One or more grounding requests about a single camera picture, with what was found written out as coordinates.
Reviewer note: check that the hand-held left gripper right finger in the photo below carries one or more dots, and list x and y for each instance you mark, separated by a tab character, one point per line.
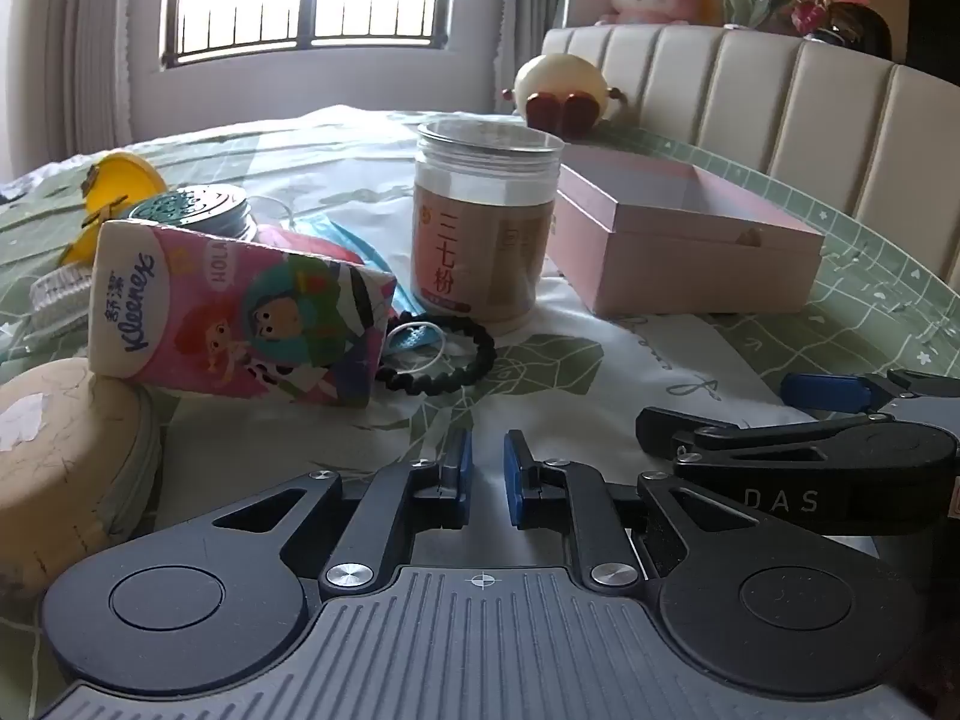
516	480

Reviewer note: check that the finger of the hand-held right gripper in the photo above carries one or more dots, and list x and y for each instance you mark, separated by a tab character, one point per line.
885	495
825	391

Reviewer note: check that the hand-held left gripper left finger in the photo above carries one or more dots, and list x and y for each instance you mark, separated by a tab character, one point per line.
459	476

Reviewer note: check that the pink cardboard box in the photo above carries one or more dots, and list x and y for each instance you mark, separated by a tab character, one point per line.
675	262

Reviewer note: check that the pink cartoon tissue pack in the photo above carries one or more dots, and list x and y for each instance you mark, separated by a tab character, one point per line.
225	315

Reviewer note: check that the beige round pouch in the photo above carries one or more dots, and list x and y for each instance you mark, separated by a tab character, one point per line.
60	480

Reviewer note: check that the yellow plastic toy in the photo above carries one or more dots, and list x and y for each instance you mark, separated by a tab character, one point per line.
120	180

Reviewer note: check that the clear jar with brown label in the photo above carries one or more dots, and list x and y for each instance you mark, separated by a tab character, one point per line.
480	240

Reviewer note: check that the red and blue packet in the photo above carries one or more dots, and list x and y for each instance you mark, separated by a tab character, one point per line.
337	236

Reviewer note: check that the cream padded headboard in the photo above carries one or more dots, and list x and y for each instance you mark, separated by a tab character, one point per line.
750	105

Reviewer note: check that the dark round vase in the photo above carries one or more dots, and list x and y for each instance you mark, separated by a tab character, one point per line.
862	30

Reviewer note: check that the green jar with perforated lid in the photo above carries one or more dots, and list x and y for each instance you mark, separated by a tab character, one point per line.
187	210

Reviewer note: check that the cream egg-shaped plush toy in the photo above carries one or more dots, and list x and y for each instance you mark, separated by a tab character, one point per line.
555	79

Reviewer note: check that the grey curtain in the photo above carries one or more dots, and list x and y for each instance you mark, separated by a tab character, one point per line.
517	15
75	37

